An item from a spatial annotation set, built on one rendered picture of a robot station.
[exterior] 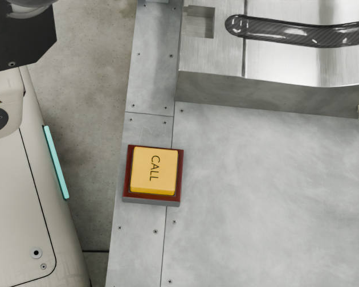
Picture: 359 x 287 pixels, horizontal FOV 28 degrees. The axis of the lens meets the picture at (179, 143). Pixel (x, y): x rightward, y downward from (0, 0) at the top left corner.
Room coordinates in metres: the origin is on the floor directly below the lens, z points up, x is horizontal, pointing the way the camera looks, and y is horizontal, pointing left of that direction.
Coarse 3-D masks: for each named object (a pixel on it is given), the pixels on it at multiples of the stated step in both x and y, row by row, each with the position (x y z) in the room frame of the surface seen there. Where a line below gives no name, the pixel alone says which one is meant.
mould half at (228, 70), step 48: (192, 0) 0.62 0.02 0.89; (240, 0) 0.64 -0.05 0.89; (288, 0) 0.66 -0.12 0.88; (336, 0) 0.67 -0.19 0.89; (192, 48) 0.54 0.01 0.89; (240, 48) 0.56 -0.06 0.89; (288, 48) 0.57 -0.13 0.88; (336, 48) 0.59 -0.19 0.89; (192, 96) 0.51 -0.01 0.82; (240, 96) 0.51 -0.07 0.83; (288, 96) 0.52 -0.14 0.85; (336, 96) 0.53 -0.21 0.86
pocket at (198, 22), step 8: (184, 8) 0.61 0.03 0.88; (192, 8) 0.61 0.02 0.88; (200, 8) 0.61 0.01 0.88; (208, 8) 0.62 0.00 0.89; (184, 16) 0.60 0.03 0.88; (192, 16) 0.61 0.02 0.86; (200, 16) 0.61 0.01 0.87; (208, 16) 0.62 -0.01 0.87; (184, 24) 0.59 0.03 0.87; (192, 24) 0.60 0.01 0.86; (200, 24) 0.60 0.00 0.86; (208, 24) 0.60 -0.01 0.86; (184, 32) 0.57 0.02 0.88; (192, 32) 0.59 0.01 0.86; (200, 32) 0.59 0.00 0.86; (208, 32) 0.59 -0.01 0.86
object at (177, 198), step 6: (132, 150) 0.40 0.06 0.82; (180, 150) 0.42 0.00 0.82; (180, 156) 0.41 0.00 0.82; (180, 162) 0.40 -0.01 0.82; (126, 168) 0.38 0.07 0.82; (180, 168) 0.39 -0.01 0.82; (126, 174) 0.37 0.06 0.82; (180, 174) 0.38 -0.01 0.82; (126, 180) 0.36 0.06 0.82; (180, 180) 0.37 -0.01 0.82; (126, 186) 0.35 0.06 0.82; (180, 186) 0.36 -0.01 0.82; (126, 192) 0.34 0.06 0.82; (132, 192) 0.34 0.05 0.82; (180, 192) 0.35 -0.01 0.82; (144, 198) 0.34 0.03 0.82; (150, 198) 0.34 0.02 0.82; (156, 198) 0.34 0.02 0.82; (162, 198) 0.34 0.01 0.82; (168, 198) 0.34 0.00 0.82; (174, 198) 0.35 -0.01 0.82; (180, 198) 0.35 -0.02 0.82
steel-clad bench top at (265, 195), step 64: (128, 128) 0.45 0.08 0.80; (192, 128) 0.46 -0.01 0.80; (256, 128) 0.48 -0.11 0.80; (320, 128) 0.50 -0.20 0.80; (192, 192) 0.37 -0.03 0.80; (256, 192) 0.38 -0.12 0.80; (320, 192) 0.40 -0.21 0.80; (128, 256) 0.26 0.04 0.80; (192, 256) 0.28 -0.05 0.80; (256, 256) 0.29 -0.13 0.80; (320, 256) 0.31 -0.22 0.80
